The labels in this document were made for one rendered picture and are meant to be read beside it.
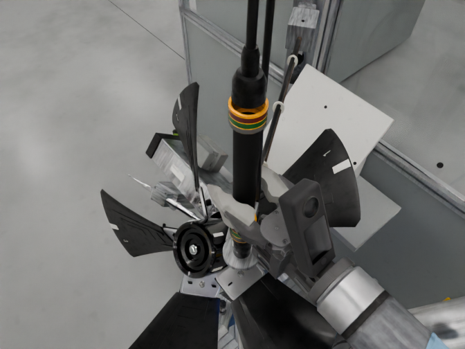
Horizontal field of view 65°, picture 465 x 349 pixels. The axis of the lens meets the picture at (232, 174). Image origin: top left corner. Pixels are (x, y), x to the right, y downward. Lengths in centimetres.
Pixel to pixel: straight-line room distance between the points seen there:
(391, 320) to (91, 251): 198
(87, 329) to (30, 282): 44
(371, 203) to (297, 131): 50
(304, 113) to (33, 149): 227
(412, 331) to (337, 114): 58
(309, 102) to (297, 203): 58
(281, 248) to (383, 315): 13
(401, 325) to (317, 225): 13
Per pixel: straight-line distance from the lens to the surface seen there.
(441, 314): 59
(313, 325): 78
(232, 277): 79
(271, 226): 48
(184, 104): 85
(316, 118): 94
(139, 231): 97
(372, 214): 133
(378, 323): 45
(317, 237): 44
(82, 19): 416
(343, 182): 65
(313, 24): 102
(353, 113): 90
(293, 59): 92
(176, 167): 104
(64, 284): 225
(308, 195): 41
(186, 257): 80
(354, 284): 46
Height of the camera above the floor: 192
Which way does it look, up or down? 52 degrees down
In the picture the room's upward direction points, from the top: straight up
